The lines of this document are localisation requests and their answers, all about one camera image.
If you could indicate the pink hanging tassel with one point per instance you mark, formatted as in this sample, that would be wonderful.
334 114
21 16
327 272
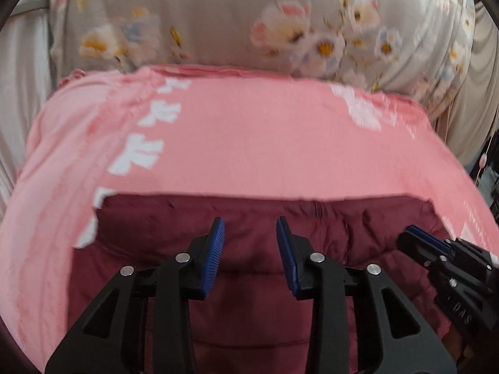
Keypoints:
483 159

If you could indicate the white satin cloth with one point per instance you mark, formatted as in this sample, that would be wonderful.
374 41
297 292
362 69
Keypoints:
23 85

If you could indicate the floral grey pillow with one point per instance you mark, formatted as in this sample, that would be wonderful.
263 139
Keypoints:
218 15

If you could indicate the maroon quilted jacket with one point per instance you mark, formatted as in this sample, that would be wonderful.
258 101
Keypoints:
249 241

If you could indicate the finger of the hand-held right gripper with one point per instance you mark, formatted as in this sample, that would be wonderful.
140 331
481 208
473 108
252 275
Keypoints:
415 249
429 239

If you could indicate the pink printed blanket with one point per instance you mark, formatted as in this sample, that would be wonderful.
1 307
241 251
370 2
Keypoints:
253 144

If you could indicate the beige cloth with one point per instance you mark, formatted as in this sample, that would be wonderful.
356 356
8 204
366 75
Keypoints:
475 97

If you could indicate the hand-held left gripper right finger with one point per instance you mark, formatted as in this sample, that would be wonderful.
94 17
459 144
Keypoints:
286 257

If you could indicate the grey metal band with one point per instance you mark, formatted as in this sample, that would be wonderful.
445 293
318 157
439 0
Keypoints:
35 6

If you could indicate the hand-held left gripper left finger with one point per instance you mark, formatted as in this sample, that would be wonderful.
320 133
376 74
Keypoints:
212 257

